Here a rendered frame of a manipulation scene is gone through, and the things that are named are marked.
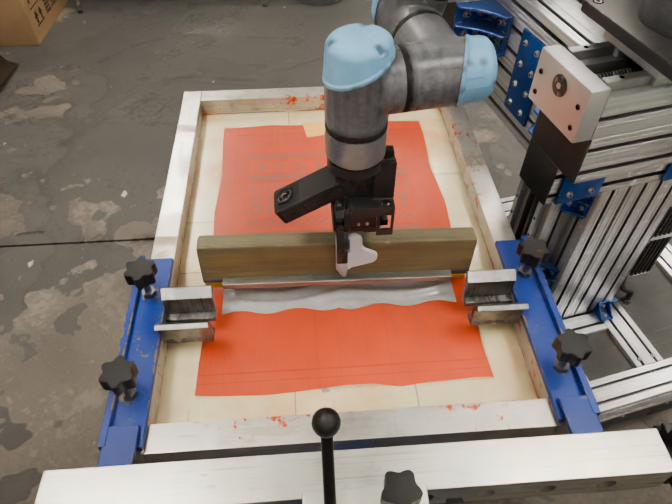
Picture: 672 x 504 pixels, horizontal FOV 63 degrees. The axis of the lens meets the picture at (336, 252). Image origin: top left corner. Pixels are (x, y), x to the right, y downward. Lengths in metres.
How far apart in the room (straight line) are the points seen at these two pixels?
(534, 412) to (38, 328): 1.82
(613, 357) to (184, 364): 1.36
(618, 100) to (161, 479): 0.78
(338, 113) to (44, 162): 2.40
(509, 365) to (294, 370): 0.30
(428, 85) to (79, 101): 2.79
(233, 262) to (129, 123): 2.26
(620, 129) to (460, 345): 0.42
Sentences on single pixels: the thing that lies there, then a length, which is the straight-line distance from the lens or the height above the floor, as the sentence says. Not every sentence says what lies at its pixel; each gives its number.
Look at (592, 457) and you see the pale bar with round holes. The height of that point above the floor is 1.04.
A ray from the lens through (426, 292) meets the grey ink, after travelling 0.87.
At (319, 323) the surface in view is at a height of 0.95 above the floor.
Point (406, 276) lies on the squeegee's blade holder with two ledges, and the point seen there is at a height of 0.99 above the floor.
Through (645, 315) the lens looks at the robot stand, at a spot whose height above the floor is 0.21.
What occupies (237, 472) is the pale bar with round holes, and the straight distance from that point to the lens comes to 0.65.
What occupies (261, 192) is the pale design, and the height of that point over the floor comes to 0.95.
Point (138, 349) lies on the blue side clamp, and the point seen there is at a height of 1.00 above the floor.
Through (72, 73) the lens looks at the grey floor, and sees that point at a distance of 3.56.
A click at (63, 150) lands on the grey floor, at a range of 2.97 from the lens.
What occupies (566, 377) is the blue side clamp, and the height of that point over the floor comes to 1.00.
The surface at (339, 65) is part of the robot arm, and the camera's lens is 0.60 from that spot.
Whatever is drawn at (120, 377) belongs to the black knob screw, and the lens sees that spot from 0.71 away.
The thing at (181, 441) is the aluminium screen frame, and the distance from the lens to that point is 0.73.
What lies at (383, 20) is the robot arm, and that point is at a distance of 0.76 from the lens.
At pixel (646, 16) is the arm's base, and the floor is 1.27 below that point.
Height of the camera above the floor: 1.64
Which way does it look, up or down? 48 degrees down
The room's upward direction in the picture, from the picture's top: straight up
